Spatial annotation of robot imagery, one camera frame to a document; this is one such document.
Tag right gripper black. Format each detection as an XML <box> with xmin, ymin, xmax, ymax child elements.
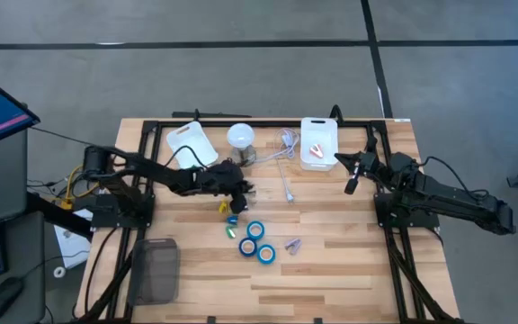
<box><xmin>334</xmin><ymin>151</ymin><xmax>384</xmax><ymax>195</ymax></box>

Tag white paper sheet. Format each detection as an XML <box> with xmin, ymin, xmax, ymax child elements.
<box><xmin>54</xmin><ymin>209</ymin><xmax>94</xmax><ymax>270</ymax></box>

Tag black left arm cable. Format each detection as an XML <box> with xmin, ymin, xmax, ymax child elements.
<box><xmin>164</xmin><ymin>144</ymin><xmax>209</xmax><ymax>170</ymax></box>

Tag white mushroom lamp brass base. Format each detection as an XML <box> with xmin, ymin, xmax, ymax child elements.
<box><xmin>226</xmin><ymin>122</ymin><xmax>258</xmax><ymax>167</ymax></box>

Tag black computer mouse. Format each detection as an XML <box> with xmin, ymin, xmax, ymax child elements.
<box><xmin>0</xmin><ymin>276</ymin><xmax>24</xmax><ymax>322</ymax></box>

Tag purple staple remover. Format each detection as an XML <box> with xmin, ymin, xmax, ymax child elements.
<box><xmin>283</xmin><ymin>238</ymin><xmax>303</xmax><ymax>257</ymax></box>

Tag black floor cables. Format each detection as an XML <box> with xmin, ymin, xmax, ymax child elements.
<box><xmin>27</xmin><ymin>177</ymin><xmax>69</xmax><ymax>203</ymax></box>

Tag white lamp power cable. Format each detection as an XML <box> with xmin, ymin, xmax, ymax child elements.
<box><xmin>249</xmin><ymin>128</ymin><xmax>300</xmax><ymax>203</ymax></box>

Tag dark translucent plastic bin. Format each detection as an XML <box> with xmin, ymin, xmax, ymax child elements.
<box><xmin>127</xmin><ymin>238</ymin><xmax>181</xmax><ymax>307</ymax></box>

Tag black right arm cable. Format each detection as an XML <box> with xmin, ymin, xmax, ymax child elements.
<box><xmin>420</xmin><ymin>155</ymin><xmax>489</xmax><ymax>202</ymax></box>

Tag black desk leg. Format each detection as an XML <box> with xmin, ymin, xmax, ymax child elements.
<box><xmin>27</xmin><ymin>192</ymin><xmax>94</xmax><ymax>239</ymax></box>

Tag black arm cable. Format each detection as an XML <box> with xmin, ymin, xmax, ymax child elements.
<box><xmin>164</xmin><ymin>144</ymin><xmax>209</xmax><ymax>170</ymax></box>
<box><xmin>420</xmin><ymin>155</ymin><xmax>489</xmax><ymax>202</ymax></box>

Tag white cutting board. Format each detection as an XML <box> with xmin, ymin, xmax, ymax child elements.
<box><xmin>165</xmin><ymin>120</ymin><xmax>219</xmax><ymax>171</ymax></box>

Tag yellow cable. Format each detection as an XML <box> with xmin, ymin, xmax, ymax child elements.
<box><xmin>63</xmin><ymin>164</ymin><xmax>101</xmax><ymax>211</ymax></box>

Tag grey side desk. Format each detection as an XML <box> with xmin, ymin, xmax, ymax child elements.
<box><xmin>0</xmin><ymin>128</ymin><xmax>47</xmax><ymax>324</ymax></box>

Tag dark blue tape roll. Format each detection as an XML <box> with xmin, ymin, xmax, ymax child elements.
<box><xmin>238</xmin><ymin>237</ymin><xmax>258</xmax><ymax>258</ymax></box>

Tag light blue tape roll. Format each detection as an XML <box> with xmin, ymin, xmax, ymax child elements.
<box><xmin>246</xmin><ymin>220</ymin><xmax>266</xmax><ymax>241</ymax></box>
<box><xmin>256</xmin><ymin>244</ymin><xmax>277</xmax><ymax>266</ymax></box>

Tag black table frame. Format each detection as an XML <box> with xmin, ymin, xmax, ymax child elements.
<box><xmin>72</xmin><ymin>103</ymin><xmax>467</xmax><ymax>324</ymax></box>

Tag white plastic bin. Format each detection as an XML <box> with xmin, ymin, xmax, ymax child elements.
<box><xmin>299</xmin><ymin>117</ymin><xmax>339</xmax><ymax>173</ymax></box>

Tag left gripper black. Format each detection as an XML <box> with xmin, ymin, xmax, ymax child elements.
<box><xmin>204</xmin><ymin>159</ymin><xmax>254</xmax><ymax>215</ymax></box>

